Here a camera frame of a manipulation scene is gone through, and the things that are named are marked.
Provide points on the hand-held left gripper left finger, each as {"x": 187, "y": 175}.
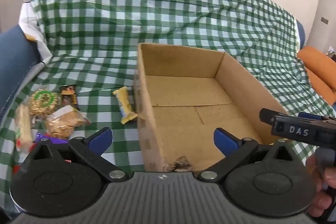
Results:
{"x": 101, "y": 140}

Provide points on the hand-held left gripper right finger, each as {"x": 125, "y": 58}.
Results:
{"x": 225, "y": 140}

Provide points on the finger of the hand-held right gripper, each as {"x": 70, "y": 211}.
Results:
{"x": 311, "y": 116}
{"x": 266, "y": 116}

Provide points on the yellow snack bar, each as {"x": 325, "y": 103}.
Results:
{"x": 123, "y": 106}

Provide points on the clear cracker packet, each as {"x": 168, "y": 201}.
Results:
{"x": 63, "y": 121}

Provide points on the purple candy packet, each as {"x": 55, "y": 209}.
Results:
{"x": 56, "y": 140}

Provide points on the cardboard box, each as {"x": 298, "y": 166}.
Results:
{"x": 183, "y": 108}

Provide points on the brown chocolate packet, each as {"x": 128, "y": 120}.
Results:
{"x": 68, "y": 98}

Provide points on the round puffed grain cake packet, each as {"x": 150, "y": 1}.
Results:
{"x": 42, "y": 103}

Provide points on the long clear packet red label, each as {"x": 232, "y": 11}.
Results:
{"x": 23, "y": 127}

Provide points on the person's right hand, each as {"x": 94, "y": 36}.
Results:
{"x": 319, "y": 197}

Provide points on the orange cushion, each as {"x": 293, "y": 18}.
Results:
{"x": 317, "y": 69}

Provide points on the white plastic sheet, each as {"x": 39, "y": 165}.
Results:
{"x": 31, "y": 22}

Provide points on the green checked cloth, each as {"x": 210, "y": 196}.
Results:
{"x": 157, "y": 3}

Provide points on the wall switch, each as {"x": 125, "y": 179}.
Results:
{"x": 325, "y": 20}

